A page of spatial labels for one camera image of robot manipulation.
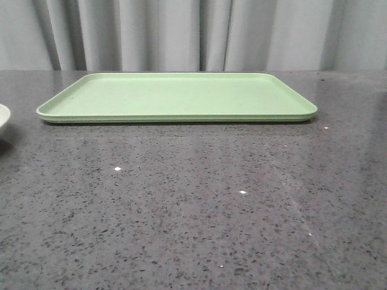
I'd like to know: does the cream round plate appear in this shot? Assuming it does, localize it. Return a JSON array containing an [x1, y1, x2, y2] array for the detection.
[[0, 104, 11, 135]]

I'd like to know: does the light green plastic tray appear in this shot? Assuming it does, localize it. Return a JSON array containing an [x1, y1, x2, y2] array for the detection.
[[36, 72, 317, 123]]

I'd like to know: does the grey pleated curtain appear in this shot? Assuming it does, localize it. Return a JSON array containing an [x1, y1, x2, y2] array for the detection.
[[1, 1, 386, 71]]

